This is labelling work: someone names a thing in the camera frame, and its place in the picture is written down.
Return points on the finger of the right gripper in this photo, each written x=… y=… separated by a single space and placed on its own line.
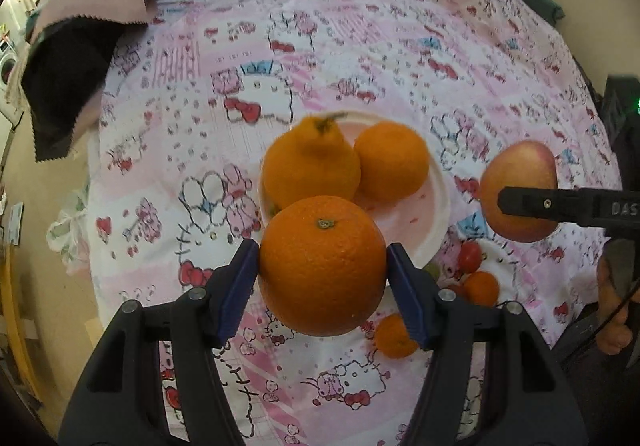
x=579 y=206

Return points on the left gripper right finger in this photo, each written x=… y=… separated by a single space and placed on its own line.
x=492 y=380

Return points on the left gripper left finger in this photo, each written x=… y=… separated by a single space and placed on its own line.
x=152 y=378

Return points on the red apple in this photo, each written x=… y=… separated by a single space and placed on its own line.
x=527 y=164

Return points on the large round orange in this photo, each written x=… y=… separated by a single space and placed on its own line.
x=322 y=266

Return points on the person's right hand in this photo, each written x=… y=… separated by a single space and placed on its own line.
x=615 y=336

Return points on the small orange tangerine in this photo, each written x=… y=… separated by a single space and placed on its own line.
x=481 y=288

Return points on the red cherry tomato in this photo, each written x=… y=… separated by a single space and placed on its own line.
x=469 y=258

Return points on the small orange kumquat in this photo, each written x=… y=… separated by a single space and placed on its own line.
x=392 y=339

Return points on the white plastic bag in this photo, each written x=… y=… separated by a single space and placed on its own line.
x=68 y=234

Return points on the pink plate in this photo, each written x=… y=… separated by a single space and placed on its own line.
x=419 y=222

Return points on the round mandarin orange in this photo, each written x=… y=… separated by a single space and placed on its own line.
x=394 y=162

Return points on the bumpy dekopon orange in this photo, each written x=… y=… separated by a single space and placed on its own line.
x=312 y=159

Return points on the white washing machine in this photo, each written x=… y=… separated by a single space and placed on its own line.
x=8 y=60

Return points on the black and pink cloth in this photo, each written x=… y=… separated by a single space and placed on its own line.
x=71 y=47

